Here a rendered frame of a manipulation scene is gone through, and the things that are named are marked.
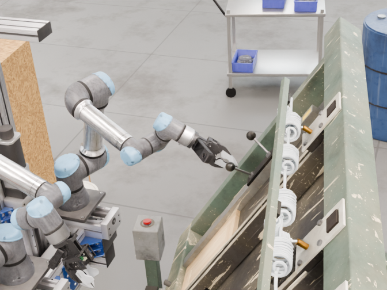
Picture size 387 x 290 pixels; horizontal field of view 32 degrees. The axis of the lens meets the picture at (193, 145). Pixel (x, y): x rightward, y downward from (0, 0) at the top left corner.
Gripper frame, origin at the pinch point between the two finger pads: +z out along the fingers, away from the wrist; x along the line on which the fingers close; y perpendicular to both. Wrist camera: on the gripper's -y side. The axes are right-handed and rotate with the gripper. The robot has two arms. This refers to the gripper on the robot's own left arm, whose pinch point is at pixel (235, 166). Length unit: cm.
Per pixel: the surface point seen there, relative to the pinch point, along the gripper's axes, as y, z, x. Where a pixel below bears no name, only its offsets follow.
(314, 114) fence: -14.9, 10.4, -34.4
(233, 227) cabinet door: -7.2, 11.1, 19.9
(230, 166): -4.0, -2.6, 0.1
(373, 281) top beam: -124, 8, -22
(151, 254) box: 41, -1, 66
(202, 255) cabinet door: 7.8, 11.0, 41.6
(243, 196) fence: 1.2, 9.8, 9.3
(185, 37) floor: 480, -8, 13
